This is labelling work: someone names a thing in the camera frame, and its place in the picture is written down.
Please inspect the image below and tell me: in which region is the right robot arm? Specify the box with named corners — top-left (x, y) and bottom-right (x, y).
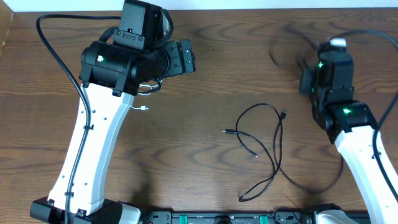
top-left (300, 47), bottom-right (397, 223)

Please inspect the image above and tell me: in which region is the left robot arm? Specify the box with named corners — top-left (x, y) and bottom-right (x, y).
top-left (30, 1), bottom-right (195, 223)

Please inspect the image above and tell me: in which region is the white cable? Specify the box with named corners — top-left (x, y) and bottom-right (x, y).
top-left (130, 81), bottom-right (161, 111)

